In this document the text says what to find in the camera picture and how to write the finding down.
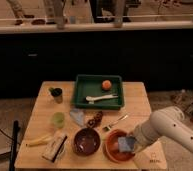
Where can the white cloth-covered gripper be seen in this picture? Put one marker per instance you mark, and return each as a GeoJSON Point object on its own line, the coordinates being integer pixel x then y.
{"type": "Point", "coordinates": [144, 135]}

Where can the blue sponge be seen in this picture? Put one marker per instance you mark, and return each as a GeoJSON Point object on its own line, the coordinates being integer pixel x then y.
{"type": "Point", "coordinates": [126, 144]}

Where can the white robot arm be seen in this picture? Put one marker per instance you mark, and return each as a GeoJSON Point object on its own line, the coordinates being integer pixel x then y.
{"type": "Point", "coordinates": [166, 122]}

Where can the red bowl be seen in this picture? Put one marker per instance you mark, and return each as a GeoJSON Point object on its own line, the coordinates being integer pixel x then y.
{"type": "Point", "coordinates": [111, 150]}

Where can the dark purple bowl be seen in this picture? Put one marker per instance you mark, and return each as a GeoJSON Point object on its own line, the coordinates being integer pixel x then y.
{"type": "Point", "coordinates": [86, 142]}

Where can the orange fruit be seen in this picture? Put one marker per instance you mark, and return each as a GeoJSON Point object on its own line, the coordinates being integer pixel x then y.
{"type": "Point", "coordinates": [106, 85]}

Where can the white plastic spoon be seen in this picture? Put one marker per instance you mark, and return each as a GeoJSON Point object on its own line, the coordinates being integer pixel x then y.
{"type": "Point", "coordinates": [93, 99]}

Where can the green plastic tray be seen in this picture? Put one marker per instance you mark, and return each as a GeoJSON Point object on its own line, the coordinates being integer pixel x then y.
{"type": "Point", "coordinates": [91, 85]}

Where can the light blue cloth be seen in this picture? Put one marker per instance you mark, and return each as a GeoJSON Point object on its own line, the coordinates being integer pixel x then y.
{"type": "Point", "coordinates": [78, 116]}

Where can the green plastic cup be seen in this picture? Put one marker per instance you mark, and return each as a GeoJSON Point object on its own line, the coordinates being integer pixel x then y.
{"type": "Point", "coordinates": [58, 119]}

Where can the white scrub brush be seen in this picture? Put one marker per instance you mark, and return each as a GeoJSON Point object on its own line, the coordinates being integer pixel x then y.
{"type": "Point", "coordinates": [54, 146]}

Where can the dark cup with plant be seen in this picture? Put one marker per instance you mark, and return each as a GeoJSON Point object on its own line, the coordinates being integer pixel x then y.
{"type": "Point", "coordinates": [56, 93]}

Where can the yellow banana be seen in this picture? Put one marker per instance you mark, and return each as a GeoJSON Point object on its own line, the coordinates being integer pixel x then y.
{"type": "Point", "coordinates": [39, 141]}

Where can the black stand pole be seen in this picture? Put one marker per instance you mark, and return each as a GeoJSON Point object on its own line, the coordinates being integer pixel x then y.
{"type": "Point", "coordinates": [14, 143]}

